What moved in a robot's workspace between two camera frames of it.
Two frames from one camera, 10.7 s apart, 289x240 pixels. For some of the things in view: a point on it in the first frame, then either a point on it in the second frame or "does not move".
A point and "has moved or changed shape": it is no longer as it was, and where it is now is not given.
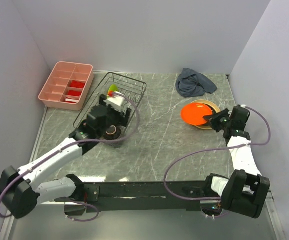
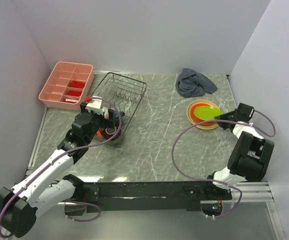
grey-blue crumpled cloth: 191,84 does not move
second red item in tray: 74,93 does not move
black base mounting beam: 153,196 does not move
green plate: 114,87 → 207,112
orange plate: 194,113 has moved or changed shape
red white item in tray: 71,100 does not move
